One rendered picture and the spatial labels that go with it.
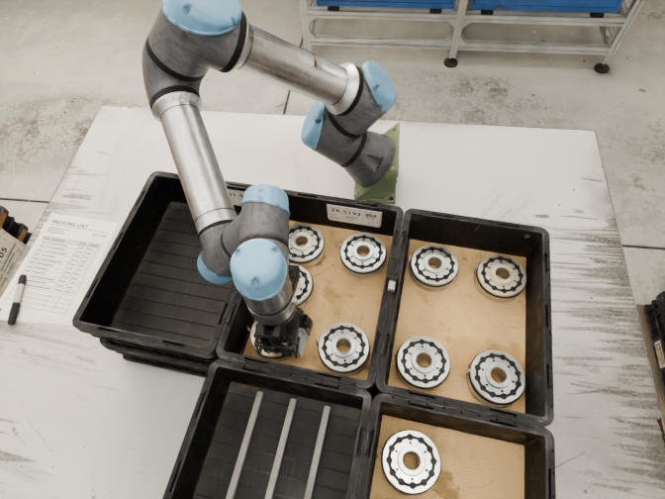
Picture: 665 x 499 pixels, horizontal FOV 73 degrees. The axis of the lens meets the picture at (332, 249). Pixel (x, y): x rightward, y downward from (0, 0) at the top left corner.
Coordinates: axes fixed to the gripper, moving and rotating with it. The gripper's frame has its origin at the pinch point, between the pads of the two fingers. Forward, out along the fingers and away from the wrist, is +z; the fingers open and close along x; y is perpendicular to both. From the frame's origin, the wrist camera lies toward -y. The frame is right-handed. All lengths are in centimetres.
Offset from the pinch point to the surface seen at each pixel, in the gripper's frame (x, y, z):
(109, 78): -154, -174, 84
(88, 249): -63, -23, 15
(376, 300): 16.6, -10.7, 2.1
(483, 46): 61, -200, 72
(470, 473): 36.0, 20.8, 2.3
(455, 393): 33.4, 7.1, 2.2
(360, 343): 14.3, 0.2, -0.7
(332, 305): 7.1, -8.4, 2.1
